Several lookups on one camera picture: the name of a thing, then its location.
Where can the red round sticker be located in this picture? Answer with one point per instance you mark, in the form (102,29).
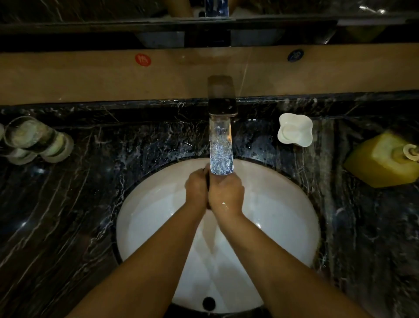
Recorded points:
(143,60)

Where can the person's left forearm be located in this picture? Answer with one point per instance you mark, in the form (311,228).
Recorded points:
(144,272)

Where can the glass waterfall faucet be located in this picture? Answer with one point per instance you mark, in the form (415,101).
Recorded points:
(221,131)

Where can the clear drinking glass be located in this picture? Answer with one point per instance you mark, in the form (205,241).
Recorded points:
(31,136)
(9,154)

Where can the white soap dish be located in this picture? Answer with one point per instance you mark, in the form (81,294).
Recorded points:
(295,129)

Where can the person's right forearm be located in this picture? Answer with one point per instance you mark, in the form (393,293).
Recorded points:
(281,272)

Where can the white oval sink basin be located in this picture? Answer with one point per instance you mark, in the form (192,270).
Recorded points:
(157,222)

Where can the person's right hand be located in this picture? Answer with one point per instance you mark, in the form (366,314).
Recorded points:
(226,193)

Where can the yellow soap dispenser bottle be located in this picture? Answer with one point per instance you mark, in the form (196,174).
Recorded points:
(379,160)

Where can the person's left hand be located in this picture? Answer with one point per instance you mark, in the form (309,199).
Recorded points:
(195,190)

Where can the wall mirror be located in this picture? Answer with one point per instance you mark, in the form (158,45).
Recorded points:
(209,9)

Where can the blue round sticker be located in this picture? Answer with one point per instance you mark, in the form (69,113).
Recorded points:
(295,55)

